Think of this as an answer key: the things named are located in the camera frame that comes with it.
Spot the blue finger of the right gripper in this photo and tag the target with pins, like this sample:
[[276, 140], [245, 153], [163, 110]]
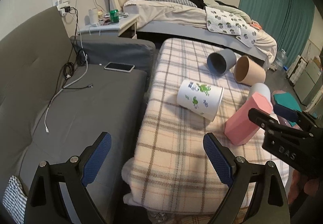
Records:
[[288, 114], [262, 119]]

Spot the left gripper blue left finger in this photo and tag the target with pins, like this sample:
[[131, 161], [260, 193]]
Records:
[[45, 202]]

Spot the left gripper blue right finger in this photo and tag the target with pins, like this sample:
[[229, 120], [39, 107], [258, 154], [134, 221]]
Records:
[[268, 202]]

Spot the pink faceted cup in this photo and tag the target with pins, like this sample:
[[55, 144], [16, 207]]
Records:
[[238, 128]]

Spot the light blue cup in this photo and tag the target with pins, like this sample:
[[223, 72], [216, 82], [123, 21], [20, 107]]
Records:
[[262, 89]]

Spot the tan cup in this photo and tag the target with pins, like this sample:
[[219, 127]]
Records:
[[248, 72]]

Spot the white cup green print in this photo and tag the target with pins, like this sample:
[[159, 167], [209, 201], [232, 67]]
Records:
[[201, 98]]

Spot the grey cup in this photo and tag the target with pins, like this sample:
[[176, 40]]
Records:
[[221, 61]]

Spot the person's right hand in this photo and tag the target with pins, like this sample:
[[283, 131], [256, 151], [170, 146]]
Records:
[[302, 183]]

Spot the checkered cloth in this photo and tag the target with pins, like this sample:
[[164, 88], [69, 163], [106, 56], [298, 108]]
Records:
[[15, 200]]

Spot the white suitcase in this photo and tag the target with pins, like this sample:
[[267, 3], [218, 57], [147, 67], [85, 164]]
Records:
[[296, 69]]

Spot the silver cabinet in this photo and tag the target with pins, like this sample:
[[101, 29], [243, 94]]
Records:
[[309, 83]]

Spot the water jug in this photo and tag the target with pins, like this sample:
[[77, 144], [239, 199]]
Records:
[[280, 59]]

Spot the teal curtain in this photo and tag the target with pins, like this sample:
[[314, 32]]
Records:
[[289, 22]]

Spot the plaid blanket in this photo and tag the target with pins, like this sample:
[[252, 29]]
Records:
[[170, 171]]

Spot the white leaf print mat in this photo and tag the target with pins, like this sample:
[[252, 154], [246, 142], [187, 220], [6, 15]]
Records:
[[223, 22]]

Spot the grey sofa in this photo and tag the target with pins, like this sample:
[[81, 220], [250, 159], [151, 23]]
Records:
[[57, 98]]

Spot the bed with beige sheets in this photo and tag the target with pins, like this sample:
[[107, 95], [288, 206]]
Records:
[[185, 21]]

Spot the smartphone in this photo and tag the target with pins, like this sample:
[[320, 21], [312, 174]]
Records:
[[120, 67]]

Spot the white nightstand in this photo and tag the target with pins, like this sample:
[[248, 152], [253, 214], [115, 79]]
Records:
[[126, 27]]

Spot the green soda can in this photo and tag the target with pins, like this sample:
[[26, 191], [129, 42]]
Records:
[[114, 16]]

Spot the wall power outlet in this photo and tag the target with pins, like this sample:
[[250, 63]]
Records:
[[61, 5]]

